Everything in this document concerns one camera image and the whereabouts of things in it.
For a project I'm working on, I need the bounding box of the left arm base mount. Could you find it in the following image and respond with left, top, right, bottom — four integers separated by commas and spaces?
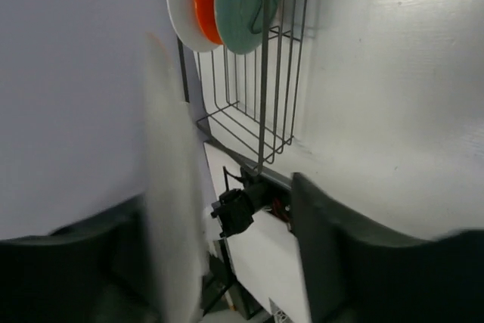
210, 167, 292, 238

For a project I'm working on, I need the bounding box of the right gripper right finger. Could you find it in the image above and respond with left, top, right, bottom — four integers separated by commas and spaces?
291, 173, 483, 322

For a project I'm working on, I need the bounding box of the green plate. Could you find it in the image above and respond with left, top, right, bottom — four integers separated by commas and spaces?
214, 0, 264, 55

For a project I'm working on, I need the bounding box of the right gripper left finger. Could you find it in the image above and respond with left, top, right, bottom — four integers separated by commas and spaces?
1, 196, 162, 322

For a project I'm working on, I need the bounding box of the grey wire dish rack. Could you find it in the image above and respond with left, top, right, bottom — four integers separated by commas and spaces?
194, 0, 309, 172

